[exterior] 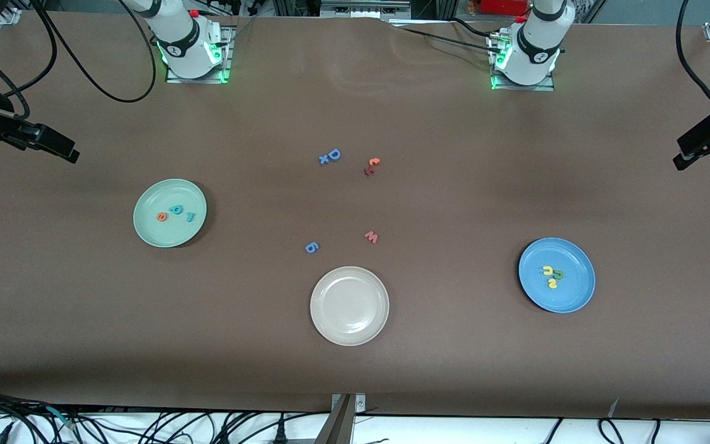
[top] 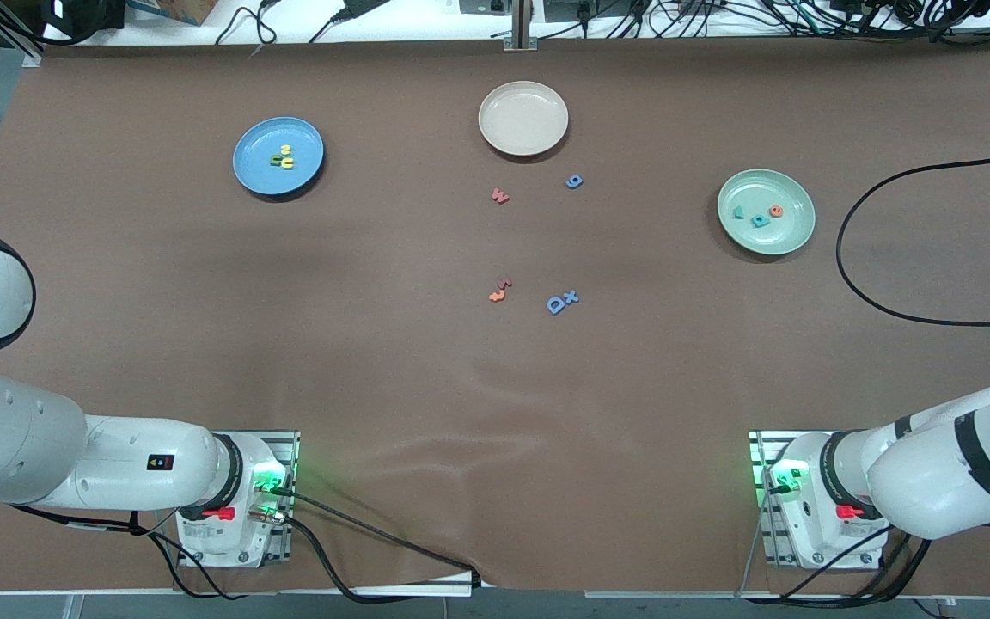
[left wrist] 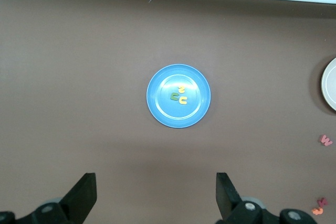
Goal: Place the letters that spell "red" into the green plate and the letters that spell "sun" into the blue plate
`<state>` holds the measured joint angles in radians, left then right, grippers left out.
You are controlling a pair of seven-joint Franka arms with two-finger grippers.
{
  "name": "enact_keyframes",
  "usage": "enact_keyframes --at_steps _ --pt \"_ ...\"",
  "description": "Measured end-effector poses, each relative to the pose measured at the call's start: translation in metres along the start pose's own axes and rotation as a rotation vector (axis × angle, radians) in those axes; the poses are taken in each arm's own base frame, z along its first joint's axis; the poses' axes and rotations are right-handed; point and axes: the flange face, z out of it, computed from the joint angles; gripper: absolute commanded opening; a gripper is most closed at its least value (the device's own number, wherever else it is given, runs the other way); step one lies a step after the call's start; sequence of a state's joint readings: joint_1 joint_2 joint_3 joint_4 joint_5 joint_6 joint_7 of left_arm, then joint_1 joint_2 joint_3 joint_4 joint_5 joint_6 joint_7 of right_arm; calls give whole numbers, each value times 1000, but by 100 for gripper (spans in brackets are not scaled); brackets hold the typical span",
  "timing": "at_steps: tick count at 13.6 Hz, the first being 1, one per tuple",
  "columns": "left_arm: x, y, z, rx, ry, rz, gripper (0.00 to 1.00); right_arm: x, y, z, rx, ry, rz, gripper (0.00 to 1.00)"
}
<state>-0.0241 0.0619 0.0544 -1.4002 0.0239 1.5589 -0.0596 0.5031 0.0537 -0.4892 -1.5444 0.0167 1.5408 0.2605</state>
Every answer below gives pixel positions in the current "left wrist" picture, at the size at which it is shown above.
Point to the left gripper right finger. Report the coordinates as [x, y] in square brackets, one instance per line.
[225, 195]

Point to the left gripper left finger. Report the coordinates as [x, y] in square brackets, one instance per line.
[81, 197]

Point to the yellow letter c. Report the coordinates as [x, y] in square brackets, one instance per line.
[181, 101]

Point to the green letter n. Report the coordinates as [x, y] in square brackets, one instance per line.
[172, 96]

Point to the yellow letter s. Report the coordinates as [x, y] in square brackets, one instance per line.
[181, 89]

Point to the orange letter t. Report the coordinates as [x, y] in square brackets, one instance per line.
[317, 211]

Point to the dark red letter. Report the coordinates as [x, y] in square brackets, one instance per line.
[322, 202]

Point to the blue plate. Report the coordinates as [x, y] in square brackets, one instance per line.
[168, 111]

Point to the pink letter w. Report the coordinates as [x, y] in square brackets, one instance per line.
[326, 140]

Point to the brown table mat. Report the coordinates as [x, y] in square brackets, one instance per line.
[78, 77]

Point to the beige plate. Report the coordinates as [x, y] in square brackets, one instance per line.
[331, 85]

